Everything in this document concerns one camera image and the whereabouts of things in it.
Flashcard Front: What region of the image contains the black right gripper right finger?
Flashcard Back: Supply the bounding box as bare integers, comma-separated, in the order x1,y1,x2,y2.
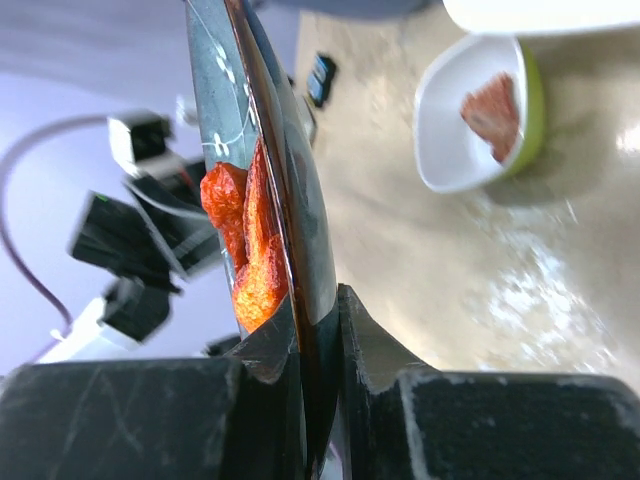
338,285,639,479

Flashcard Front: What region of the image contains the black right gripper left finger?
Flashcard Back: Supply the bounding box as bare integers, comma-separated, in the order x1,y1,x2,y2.
1,303,306,479

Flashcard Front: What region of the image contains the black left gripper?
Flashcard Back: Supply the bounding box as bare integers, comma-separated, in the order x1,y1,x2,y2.
69,160,222,342

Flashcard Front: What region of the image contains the blue ceramic plate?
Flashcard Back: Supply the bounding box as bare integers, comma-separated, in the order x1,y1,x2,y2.
187,1,339,479

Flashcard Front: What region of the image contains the small white green bowl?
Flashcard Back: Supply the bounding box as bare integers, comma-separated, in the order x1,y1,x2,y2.
413,35,546,193

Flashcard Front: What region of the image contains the pink meat piece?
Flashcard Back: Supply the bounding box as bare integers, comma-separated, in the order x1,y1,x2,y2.
460,72,520,163

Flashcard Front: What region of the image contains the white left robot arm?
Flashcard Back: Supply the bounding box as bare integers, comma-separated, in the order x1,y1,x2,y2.
39,160,222,363

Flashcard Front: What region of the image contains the left orange chicken piece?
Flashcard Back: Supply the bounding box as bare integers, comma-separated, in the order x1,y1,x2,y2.
200,162,248,274

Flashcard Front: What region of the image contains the orange chicken piece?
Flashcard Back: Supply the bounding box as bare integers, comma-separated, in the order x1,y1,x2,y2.
200,162,248,274
232,142,288,333

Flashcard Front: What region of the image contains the right orange chicken piece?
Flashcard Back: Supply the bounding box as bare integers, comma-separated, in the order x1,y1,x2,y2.
232,142,288,333

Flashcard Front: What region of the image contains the blue owl number magnet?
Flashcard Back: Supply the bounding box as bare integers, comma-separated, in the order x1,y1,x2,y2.
307,53,337,109

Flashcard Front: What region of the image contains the blue trash bin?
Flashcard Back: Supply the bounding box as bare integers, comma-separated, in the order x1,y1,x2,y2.
249,0,441,20

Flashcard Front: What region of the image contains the white plastic tub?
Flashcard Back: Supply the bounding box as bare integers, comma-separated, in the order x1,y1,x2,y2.
443,0,639,36

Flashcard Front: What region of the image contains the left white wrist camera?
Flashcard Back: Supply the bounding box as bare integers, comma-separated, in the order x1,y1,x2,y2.
106,110,191,183

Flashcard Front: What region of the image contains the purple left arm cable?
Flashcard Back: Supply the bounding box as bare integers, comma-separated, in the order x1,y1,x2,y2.
0,113,111,361

